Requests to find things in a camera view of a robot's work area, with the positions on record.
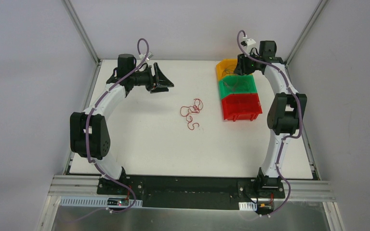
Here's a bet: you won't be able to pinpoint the circuit board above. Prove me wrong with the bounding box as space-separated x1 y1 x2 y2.
256 204 274 215
107 198 129 207

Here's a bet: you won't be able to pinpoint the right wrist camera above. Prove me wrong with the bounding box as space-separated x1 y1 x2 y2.
240 38 256 48

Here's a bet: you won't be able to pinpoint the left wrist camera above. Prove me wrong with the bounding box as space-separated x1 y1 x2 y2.
139 52 153 62

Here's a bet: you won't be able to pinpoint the left white cable duct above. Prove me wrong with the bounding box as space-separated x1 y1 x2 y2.
59 196 143 208

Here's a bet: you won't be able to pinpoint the red plastic bin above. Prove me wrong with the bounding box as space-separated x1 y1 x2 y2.
221 93 263 122

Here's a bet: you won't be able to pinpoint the right white cable duct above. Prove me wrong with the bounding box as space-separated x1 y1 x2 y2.
238 202 257 211

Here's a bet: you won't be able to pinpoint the left circuit board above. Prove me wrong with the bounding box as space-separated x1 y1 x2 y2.
107 198 129 207

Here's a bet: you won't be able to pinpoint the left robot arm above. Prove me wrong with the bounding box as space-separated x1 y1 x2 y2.
70 53 174 195

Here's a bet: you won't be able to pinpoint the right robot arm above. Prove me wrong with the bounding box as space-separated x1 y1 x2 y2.
234 37 307 197

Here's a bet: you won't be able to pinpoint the green plastic bin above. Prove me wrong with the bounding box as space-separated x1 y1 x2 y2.
218 75 257 99

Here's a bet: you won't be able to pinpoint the white cable duct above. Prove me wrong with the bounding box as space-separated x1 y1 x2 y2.
238 202 257 211
59 196 143 208

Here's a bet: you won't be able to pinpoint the red wires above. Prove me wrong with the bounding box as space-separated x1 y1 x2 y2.
180 98 204 131

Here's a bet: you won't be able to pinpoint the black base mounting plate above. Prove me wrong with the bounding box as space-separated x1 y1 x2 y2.
97 175 288 210

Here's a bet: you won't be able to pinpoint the yellow plastic bin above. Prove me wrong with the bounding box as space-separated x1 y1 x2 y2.
216 59 237 81

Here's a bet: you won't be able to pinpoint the right circuit board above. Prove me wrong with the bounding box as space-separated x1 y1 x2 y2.
256 204 274 215

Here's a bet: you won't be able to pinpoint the aluminium frame rail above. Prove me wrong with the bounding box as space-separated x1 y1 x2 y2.
37 175 345 231

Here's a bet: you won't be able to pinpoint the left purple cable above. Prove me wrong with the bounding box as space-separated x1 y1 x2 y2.
85 38 150 214

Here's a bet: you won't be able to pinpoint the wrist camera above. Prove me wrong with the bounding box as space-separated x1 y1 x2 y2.
139 52 153 62
240 38 256 48

